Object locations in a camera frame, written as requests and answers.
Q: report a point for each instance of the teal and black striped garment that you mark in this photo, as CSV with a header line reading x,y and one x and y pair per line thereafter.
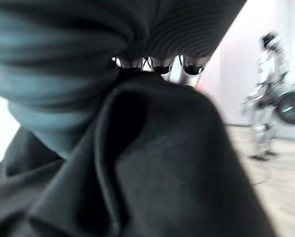
x,y
51,74

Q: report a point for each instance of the white washing machine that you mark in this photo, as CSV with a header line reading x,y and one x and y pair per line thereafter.
x,y
291,106

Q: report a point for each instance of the silver humanoid robot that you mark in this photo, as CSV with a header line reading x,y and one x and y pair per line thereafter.
x,y
267,74

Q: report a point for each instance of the plain black garment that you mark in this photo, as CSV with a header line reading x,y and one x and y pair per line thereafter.
x,y
147,160

